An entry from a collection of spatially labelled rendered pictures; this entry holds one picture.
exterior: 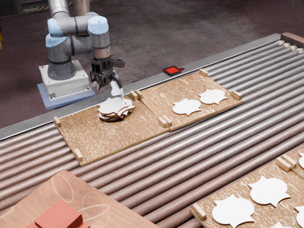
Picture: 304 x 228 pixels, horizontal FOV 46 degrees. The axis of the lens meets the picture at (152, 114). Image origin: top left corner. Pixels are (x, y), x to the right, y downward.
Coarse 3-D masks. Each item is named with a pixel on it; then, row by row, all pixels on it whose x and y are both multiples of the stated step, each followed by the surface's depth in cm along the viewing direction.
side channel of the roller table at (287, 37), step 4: (288, 32) 229; (284, 36) 226; (288, 36) 224; (292, 36) 223; (296, 36) 223; (284, 40) 227; (288, 40) 224; (292, 40) 221; (296, 40) 219; (300, 40) 218; (292, 44) 222; (296, 44) 220; (300, 44) 217
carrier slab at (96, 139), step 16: (128, 96) 178; (80, 112) 168; (96, 112) 168; (144, 112) 166; (64, 128) 158; (80, 128) 158; (96, 128) 157; (112, 128) 157; (128, 128) 156; (144, 128) 156; (160, 128) 155; (80, 144) 149; (96, 144) 148; (112, 144) 148; (128, 144) 147; (96, 160) 142
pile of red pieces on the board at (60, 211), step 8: (56, 208) 74; (64, 208) 74; (72, 208) 74; (40, 216) 72; (48, 216) 72; (56, 216) 72; (64, 216) 72; (72, 216) 72; (80, 216) 72; (32, 224) 71; (40, 224) 71; (48, 224) 70; (56, 224) 70; (64, 224) 70; (72, 224) 71; (80, 224) 73; (88, 224) 73
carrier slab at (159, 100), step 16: (176, 80) 188; (192, 80) 188; (208, 80) 187; (144, 96) 177; (160, 96) 176; (176, 96) 176; (192, 96) 175; (160, 112) 165; (208, 112) 163; (176, 128) 156
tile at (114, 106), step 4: (108, 100) 165; (112, 100) 165; (116, 100) 164; (120, 100) 164; (124, 100) 164; (100, 104) 162; (104, 104) 162; (108, 104) 162; (112, 104) 162; (116, 104) 162; (120, 104) 162; (124, 104) 161; (100, 108) 160; (104, 108) 160; (108, 108) 160; (112, 108) 159; (116, 108) 159; (120, 108) 159; (124, 108) 160; (100, 112) 158; (104, 112) 157; (108, 112) 157; (112, 112) 157; (116, 112) 157
